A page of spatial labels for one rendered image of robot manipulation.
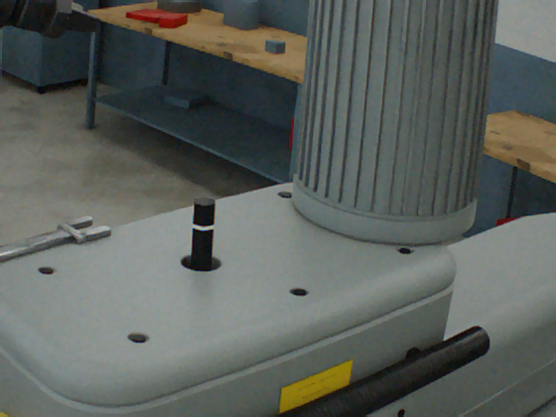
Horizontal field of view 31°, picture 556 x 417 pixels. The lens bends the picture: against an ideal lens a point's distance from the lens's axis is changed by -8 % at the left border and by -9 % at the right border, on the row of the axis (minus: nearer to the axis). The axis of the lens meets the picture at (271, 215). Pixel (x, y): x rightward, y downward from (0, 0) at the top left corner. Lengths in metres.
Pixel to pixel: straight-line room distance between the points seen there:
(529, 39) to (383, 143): 4.72
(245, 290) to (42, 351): 0.21
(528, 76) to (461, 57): 4.72
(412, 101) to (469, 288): 0.36
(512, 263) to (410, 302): 0.41
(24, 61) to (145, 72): 1.08
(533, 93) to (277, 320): 4.90
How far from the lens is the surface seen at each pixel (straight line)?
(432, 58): 1.01
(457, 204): 1.08
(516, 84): 5.80
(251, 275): 0.97
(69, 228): 1.03
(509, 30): 5.80
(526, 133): 5.31
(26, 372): 0.86
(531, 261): 1.42
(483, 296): 1.29
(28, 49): 8.50
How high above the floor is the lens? 2.30
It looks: 22 degrees down
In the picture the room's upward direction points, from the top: 5 degrees clockwise
